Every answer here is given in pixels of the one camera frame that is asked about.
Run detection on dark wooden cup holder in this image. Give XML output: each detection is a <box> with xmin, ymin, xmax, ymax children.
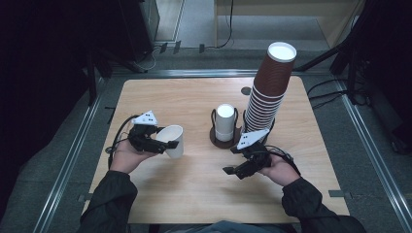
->
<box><xmin>209</xmin><ymin>107</ymin><xmax>277</xmax><ymax>150</ymax></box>

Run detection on person's left hand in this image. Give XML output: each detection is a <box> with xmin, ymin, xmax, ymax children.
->
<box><xmin>110</xmin><ymin>139</ymin><xmax>159</xmax><ymax>175</ymax></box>

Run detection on black cabinet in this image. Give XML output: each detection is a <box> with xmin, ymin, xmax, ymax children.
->
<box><xmin>118</xmin><ymin>0</ymin><xmax>160</xmax><ymax>64</ymax></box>

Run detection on right hand-held gripper cable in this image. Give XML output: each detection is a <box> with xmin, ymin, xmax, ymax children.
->
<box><xmin>267</xmin><ymin>145</ymin><xmax>302</xmax><ymax>178</ymax></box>

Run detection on black floor cables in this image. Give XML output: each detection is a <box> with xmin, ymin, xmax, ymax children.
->
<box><xmin>306</xmin><ymin>78</ymin><xmax>358</xmax><ymax>110</ymax></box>

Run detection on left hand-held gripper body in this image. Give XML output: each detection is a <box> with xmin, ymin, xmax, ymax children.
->
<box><xmin>127</xmin><ymin>110</ymin><xmax>167</xmax><ymax>154</ymax></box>

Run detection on hanging black cable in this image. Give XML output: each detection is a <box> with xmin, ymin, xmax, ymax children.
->
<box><xmin>200</xmin><ymin>0</ymin><xmax>235</xmax><ymax>54</ymax></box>

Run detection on person's right hand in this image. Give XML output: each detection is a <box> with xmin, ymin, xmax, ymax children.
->
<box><xmin>258</xmin><ymin>154</ymin><xmax>301</xmax><ymax>187</ymax></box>

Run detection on stack of brown paper cups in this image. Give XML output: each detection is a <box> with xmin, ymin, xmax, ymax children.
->
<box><xmin>243</xmin><ymin>41</ymin><xmax>297</xmax><ymax>134</ymax></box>

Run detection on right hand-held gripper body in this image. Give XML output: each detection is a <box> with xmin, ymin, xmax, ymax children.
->
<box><xmin>237</xmin><ymin>128</ymin><xmax>274</xmax><ymax>173</ymax></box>

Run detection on single white paper cup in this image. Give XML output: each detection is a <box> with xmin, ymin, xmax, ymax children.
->
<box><xmin>154</xmin><ymin>124</ymin><xmax>185</xmax><ymax>159</ymax></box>

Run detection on left hand-held gripper cable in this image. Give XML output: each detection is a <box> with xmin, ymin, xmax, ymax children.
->
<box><xmin>105</xmin><ymin>115</ymin><xmax>140</xmax><ymax>169</ymax></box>

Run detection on hand-held gripper cable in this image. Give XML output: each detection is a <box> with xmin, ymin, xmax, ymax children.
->
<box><xmin>267</xmin><ymin>145</ymin><xmax>302</xmax><ymax>178</ymax></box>
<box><xmin>105</xmin><ymin>115</ymin><xmax>140</xmax><ymax>169</ymax></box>

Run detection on metal floor rail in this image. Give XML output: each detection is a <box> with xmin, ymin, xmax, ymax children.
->
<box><xmin>33</xmin><ymin>77</ymin><xmax>106</xmax><ymax>233</ymax></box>
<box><xmin>334</xmin><ymin>79</ymin><xmax>412</xmax><ymax>233</ymax></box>

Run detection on black metal stand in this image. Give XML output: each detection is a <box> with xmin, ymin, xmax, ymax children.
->
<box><xmin>294</xmin><ymin>0</ymin><xmax>412</xmax><ymax>105</ymax></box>

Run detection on stack of white paper cups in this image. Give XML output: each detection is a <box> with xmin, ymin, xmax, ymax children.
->
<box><xmin>214</xmin><ymin>103</ymin><xmax>236</xmax><ymax>143</ymax></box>

